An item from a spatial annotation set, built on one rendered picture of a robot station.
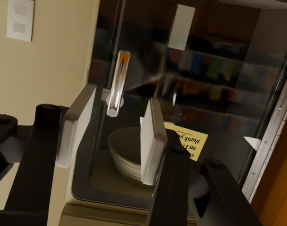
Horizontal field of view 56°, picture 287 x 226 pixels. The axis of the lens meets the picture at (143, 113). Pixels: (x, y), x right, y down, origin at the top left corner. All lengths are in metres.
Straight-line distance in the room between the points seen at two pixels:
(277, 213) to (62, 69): 0.67
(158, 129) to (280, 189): 0.43
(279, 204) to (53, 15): 0.73
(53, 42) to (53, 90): 0.15
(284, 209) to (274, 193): 0.04
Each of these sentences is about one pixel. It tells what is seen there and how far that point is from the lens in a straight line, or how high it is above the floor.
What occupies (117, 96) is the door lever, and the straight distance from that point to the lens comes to 0.35.
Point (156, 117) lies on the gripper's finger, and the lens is 0.17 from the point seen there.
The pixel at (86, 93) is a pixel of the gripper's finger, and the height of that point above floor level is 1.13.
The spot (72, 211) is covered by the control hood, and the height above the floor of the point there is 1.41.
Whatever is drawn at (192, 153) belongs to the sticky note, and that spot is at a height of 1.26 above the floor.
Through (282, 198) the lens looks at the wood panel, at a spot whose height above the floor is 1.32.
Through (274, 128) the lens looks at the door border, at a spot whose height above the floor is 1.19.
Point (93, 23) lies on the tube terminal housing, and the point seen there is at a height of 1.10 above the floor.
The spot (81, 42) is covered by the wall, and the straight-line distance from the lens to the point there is 0.85.
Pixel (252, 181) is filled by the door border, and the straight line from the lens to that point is 0.51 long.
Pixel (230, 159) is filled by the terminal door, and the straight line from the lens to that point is 0.48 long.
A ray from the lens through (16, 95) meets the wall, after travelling 0.94.
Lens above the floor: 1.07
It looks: 19 degrees up
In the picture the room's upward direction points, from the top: 167 degrees counter-clockwise
